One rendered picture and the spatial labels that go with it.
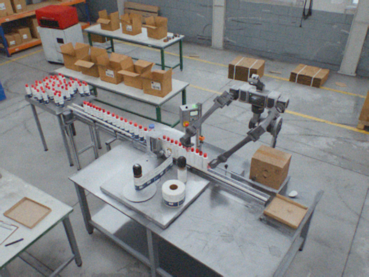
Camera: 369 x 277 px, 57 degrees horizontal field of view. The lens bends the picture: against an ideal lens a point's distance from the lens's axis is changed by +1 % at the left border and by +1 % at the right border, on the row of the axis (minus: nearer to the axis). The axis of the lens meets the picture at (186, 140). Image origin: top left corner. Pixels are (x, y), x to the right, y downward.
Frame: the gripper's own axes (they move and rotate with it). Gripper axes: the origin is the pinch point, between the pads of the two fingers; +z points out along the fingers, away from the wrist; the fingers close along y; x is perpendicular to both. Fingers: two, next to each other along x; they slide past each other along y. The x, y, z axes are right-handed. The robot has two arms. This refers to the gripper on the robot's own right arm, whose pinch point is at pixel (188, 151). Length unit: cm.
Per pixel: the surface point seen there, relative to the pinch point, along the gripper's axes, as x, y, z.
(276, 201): 24, 81, 36
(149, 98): 119, -154, 39
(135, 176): -43, -25, 13
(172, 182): -25.9, 2.4, 17.7
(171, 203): -39.3, 11.4, 28.1
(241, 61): 426, -167, 78
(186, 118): 21.0, -16.3, -19.2
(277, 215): 10, 88, 36
